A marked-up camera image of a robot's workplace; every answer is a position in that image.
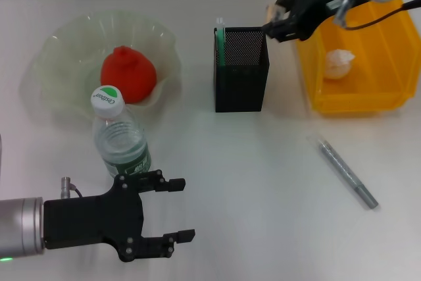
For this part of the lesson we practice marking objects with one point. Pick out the white paper ball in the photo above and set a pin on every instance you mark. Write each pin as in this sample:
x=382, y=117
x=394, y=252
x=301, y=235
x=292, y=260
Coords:
x=338, y=64

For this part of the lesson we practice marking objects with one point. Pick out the red tomato-shaped toy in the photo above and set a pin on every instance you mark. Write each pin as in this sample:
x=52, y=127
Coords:
x=128, y=77

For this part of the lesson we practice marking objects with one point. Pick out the green glass fruit plate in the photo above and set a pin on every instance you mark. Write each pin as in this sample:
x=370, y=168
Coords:
x=65, y=64

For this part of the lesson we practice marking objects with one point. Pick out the black mesh pen holder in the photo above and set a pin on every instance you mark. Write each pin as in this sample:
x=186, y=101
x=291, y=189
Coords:
x=240, y=87

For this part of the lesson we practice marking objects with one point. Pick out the grey pen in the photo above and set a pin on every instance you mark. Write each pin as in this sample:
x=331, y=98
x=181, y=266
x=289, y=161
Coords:
x=345, y=172

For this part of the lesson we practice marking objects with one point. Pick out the clear green-label water bottle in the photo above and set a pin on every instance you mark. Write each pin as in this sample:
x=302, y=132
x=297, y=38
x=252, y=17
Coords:
x=121, y=143

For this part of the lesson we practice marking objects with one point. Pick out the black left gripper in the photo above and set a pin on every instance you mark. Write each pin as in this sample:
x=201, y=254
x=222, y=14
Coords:
x=98, y=221

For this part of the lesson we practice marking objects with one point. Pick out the yellow plastic bin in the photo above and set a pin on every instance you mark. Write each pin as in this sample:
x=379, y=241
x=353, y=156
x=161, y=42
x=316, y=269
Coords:
x=371, y=73

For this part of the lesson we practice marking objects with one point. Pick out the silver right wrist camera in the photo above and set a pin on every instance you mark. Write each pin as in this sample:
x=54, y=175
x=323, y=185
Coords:
x=333, y=4

